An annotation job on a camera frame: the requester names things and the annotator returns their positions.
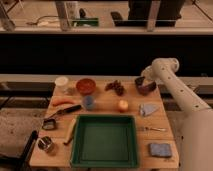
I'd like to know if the white cup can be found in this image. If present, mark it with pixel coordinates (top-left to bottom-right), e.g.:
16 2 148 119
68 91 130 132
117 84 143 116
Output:
55 76 69 90

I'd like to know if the yellow-red apple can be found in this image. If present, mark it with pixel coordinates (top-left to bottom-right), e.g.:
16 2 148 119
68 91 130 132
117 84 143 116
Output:
118 100 129 112

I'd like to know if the black stand leg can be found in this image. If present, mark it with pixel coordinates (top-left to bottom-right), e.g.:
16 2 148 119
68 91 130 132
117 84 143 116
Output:
15 130 38 171

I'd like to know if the silver fork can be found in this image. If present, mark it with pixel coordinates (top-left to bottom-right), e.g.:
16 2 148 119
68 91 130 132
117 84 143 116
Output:
138 127 167 132

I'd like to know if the small black metal tin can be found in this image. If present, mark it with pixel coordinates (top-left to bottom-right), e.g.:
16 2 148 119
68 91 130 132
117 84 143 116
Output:
42 119 57 131

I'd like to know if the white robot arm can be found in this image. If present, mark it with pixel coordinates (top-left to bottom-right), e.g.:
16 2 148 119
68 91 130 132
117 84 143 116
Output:
141 58 213 171

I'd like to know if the purple bowl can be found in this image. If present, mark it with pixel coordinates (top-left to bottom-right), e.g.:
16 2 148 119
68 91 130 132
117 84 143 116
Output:
135 79 157 96

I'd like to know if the wooden spatula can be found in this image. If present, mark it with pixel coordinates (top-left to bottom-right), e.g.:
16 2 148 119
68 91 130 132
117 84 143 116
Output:
63 118 77 145

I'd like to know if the brown grape bunch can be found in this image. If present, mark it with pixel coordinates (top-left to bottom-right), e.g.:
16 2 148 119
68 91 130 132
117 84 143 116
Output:
105 80 124 96

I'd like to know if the black eraser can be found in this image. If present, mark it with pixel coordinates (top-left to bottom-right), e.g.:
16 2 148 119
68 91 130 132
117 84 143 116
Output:
135 77 145 86

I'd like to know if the blue sponge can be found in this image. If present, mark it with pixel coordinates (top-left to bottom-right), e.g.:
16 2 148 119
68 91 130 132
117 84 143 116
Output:
149 143 172 158

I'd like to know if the orange carrot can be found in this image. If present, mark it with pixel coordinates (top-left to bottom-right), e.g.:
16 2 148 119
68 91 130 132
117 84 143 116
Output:
52 99 74 107

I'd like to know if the green plastic tray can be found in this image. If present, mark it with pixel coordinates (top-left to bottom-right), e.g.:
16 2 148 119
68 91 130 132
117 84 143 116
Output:
70 115 139 168

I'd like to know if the grey crumpled cloth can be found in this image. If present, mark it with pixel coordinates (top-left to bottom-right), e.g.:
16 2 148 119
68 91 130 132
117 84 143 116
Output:
139 103 159 117

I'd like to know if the black-handled knife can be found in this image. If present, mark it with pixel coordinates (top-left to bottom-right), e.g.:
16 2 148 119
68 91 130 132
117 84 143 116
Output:
45 105 82 119

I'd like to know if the blue cup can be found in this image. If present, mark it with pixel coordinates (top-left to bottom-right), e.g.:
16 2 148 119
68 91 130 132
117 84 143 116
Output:
82 95 95 110

